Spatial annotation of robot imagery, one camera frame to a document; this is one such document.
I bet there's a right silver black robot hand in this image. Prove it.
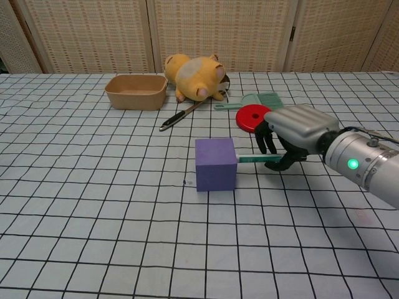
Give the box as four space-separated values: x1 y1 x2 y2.
254 104 340 173

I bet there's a green white marker pen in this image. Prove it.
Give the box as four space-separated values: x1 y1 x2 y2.
236 153 282 164

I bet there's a purple foam cube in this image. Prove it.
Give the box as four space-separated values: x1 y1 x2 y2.
195 138 239 192

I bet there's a green plastic hand brush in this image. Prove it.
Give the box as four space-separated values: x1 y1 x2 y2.
257 91 284 110

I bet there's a red disc with hole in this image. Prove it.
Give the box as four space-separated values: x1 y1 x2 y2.
235 105 272 135

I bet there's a green plastic dustpan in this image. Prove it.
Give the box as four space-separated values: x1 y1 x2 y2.
213 93 262 112

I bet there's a yellow plush toy animal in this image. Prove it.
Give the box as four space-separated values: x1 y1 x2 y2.
164 53 232 103

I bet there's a beige woven folding screen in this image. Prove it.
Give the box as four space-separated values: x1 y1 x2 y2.
0 0 399 74

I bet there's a tan paper food box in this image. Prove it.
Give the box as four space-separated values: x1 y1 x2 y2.
104 74 169 111

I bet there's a white black grid tablecloth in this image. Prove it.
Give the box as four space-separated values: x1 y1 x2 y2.
0 71 399 299

